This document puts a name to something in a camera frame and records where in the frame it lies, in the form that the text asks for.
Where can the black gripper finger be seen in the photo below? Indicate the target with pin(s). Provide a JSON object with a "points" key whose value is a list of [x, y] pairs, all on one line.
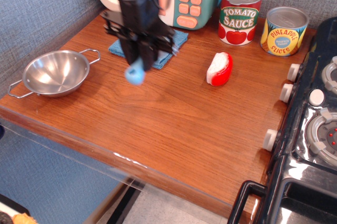
{"points": [[130, 49], [148, 52]]}

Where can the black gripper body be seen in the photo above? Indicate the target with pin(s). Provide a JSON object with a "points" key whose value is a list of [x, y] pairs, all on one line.
{"points": [[138, 20]]}

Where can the blue scoop with grey bowl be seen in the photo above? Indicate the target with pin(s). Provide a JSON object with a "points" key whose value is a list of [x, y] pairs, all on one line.
{"points": [[135, 73]]}

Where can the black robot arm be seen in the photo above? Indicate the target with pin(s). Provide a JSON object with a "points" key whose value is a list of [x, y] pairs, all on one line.
{"points": [[141, 32]]}

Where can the red white toy cheese wedge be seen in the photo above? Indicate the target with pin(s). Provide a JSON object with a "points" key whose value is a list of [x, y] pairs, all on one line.
{"points": [[220, 69]]}

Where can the tomato sauce can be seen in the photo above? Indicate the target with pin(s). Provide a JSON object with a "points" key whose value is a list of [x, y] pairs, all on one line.
{"points": [[238, 20]]}

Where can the pineapple slices can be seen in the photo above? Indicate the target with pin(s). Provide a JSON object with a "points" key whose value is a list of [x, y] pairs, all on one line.
{"points": [[284, 30]]}

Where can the black toy stove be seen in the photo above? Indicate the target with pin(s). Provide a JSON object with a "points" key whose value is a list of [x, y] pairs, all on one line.
{"points": [[301, 176]]}

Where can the steel bowl with handles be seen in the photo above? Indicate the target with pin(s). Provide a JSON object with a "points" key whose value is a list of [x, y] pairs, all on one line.
{"points": [[57, 73]]}

